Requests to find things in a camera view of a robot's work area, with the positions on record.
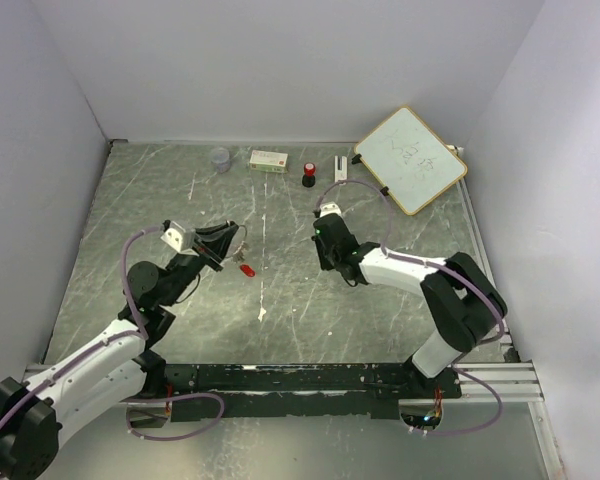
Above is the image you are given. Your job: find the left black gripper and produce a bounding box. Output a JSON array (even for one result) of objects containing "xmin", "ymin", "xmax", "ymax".
[{"xmin": 160, "ymin": 221, "xmax": 238, "ymax": 306}]

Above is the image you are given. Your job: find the wire keyring with keys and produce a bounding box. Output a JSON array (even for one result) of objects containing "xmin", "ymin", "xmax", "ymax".
[{"xmin": 225, "ymin": 224, "xmax": 249, "ymax": 264}]

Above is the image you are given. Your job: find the red tagged key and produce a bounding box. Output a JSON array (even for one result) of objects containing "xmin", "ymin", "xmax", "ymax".
[{"xmin": 239, "ymin": 264, "xmax": 256, "ymax": 278}]

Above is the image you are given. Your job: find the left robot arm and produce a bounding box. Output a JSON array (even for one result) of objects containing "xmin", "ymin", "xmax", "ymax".
[{"xmin": 0, "ymin": 221, "xmax": 240, "ymax": 479}]

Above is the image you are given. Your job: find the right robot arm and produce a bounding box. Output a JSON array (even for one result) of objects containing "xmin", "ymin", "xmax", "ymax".
[{"xmin": 312, "ymin": 210, "xmax": 508, "ymax": 398}]

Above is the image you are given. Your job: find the white stapler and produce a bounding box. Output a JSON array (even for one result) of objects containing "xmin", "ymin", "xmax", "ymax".
[{"xmin": 334, "ymin": 156, "xmax": 348, "ymax": 182}]

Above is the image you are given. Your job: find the red black stamp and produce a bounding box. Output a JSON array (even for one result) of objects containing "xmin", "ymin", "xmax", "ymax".
[{"xmin": 301, "ymin": 162, "xmax": 316, "ymax": 188}]

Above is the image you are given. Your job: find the clear plastic cup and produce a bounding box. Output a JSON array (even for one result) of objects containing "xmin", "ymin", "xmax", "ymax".
[{"xmin": 209, "ymin": 147, "xmax": 231, "ymax": 173}]

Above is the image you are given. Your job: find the white green staples box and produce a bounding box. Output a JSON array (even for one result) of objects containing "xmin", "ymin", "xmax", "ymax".
[{"xmin": 249, "ymin": 150, "xmax": 288, "ymax": 173}]

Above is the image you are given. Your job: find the yellow framed whiteboard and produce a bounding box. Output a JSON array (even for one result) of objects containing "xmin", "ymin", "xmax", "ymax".
[{"xmin": 354, "ymin": 106, "xmax": 468, "ymax": 216}]

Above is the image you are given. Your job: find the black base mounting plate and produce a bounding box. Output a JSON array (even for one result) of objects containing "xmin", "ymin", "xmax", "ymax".
[{"xmin": 104, "ymin": 363, "xmax": 464, "ymax": 424}]

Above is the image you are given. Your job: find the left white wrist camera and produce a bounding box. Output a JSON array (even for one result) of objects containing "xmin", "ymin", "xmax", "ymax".
[{"xmin": 160, "ymin": 220, "xmax": 195, "ymax": 254}]

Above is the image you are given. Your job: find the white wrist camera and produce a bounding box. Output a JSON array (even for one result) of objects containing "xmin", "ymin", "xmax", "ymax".
[
  {"xmin": 319, "ymin": 202, "xmax": 342, "ymax": 217},
  {"xmin": 160, "ymin": 220, "xmax": 195, "ymax": 254}
]

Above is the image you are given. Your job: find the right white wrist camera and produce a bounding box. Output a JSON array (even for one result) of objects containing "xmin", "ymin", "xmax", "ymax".
[{"xmin": 319, "ymin": 202, "xmax": 342, "ymax": 217}]

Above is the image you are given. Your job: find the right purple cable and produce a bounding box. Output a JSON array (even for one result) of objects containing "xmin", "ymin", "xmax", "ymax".
[{"xmin": 313, "ymin": 178, "xmax": 509, "ymax": 437}]

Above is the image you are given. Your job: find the purple cable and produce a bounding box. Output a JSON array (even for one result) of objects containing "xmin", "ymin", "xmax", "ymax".
[
  {"xmin": 313, "ymin": 178, "xmax": 509, "ymax": 437},
  {"xmin": 0, "ymin": 224, "xmax": 226, "ymax": 466}
]

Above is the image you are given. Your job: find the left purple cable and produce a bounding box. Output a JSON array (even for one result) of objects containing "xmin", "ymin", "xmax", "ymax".
[{"xmin": 0, "ymin": 224, "xmax": 226, "ymax": 466}]

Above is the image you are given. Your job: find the aluminium rail frame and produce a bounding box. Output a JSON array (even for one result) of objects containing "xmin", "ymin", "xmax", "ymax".
[{"xmin": 14, "ymin": 144, "xmax": 546, "ymax": 406}]

